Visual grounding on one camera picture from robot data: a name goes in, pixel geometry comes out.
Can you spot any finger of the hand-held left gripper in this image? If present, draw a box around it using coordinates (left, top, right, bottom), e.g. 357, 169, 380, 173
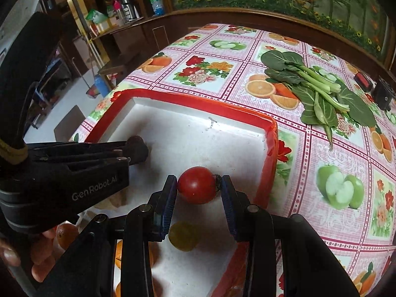
31, 147, 149, 166
26, 140, 131, 153

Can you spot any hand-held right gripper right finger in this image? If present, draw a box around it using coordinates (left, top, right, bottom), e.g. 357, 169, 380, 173
220, 175, 361, 297

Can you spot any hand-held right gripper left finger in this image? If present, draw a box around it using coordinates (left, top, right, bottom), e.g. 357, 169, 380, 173
34, 175, 178, 297

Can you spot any red tomato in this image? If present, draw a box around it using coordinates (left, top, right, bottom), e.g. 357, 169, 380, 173
177, 166, 217, 205

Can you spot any yellow-green round fruit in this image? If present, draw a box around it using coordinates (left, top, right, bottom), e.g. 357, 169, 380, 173
168, 222, 198, 252

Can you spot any red tray with white inside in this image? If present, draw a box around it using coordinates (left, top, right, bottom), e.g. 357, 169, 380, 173
85, 88, 279, 297

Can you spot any person's left hand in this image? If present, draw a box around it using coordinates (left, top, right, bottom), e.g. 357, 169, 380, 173
0, 223, 63, 283

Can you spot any brown square stool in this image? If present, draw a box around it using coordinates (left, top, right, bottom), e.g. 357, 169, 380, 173
54, 105, 86, 143

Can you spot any blue container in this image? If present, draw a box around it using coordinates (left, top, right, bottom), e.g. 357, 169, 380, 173
94, 74, 111, 98

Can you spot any fruit and flower printed tablecloth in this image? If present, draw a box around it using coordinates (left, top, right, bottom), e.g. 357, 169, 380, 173
70, 23, 396, 297

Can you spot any green and white box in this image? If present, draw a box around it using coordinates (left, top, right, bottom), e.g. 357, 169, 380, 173
85, 9, 115, 35

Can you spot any pink bottle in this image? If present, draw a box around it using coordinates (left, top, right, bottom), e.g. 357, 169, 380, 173
112, 0, 124, 22

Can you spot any bunch of leafy greens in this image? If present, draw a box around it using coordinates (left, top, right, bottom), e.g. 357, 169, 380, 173
260, 51, 376, 151

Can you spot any steel thermos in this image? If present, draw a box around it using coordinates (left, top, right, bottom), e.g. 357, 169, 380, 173
119, 0, 140, 22

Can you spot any green plastic bottle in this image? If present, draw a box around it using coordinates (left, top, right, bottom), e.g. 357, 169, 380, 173
147, 0, 164, 17

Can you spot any red and black box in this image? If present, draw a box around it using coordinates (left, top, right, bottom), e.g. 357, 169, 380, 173
354, 72, 374, 93

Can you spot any black device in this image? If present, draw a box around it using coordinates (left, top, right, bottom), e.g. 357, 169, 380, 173
373, 77, 396, 112

